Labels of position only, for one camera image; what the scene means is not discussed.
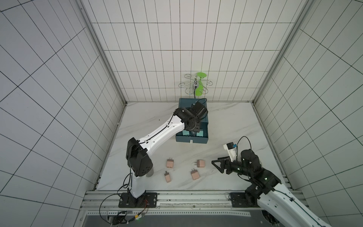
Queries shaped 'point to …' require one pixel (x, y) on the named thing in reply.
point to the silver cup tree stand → (190, 85)
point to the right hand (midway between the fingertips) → (211, 162)
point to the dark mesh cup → (150, 173)
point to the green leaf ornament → (199, 88)
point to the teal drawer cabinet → (185, 102)
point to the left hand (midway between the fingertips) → (190, 129)
